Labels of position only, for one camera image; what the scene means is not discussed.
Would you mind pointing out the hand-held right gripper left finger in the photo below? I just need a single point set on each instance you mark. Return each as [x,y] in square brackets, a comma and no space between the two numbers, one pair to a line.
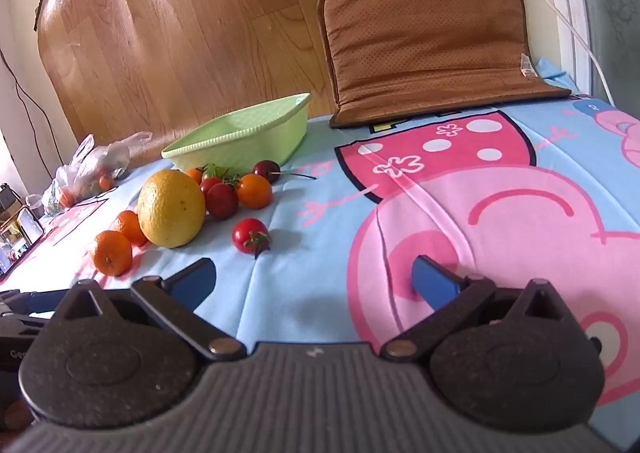
[192,280]

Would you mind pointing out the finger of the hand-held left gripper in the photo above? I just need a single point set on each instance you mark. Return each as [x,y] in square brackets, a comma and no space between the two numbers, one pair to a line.
[37,302]

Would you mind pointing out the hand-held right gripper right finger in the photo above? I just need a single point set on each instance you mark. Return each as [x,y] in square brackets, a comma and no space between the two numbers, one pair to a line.
[434,283]

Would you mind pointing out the red cherry tomato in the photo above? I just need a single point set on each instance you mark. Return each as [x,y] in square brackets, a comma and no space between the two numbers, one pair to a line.
[210,186]
[222,203]
[247,233]

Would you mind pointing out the large yellow lemon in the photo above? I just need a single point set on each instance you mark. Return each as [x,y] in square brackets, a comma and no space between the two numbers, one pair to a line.
[171,209]

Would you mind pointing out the small orange tangerine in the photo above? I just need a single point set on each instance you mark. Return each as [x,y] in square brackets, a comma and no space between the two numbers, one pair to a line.
[111,254]
[129,228]

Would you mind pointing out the orange cherry tomato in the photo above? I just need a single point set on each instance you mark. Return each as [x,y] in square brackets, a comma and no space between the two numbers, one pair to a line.
[194,176]
[254,192]

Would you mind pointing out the green cherry tomato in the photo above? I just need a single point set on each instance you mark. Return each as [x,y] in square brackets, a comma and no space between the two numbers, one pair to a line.
[210,170]

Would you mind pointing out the dark red cherry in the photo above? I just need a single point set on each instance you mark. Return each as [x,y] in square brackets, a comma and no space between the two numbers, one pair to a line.
[266,170]

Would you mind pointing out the light green ribbed bowl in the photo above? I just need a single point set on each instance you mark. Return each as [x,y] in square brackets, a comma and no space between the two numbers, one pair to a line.
[250,143]

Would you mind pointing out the smartphone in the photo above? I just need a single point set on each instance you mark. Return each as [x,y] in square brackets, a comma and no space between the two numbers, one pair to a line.
[20,235]

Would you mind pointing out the small grey cup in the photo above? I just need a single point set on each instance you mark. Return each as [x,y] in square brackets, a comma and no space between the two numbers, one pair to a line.
[33,204]

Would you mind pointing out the printed blanket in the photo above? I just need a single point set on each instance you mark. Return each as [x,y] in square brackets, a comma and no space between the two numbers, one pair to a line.
[325,233]

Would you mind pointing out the clear plastic bag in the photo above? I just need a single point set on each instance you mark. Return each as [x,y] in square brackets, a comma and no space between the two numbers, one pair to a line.
[95,163]

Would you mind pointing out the brown seat cushion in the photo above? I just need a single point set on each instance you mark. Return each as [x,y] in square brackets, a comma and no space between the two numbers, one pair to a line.
[425,43]

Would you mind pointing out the wood pattern floor sheet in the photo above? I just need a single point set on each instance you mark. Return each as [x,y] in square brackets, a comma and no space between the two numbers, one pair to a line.
[175,33]

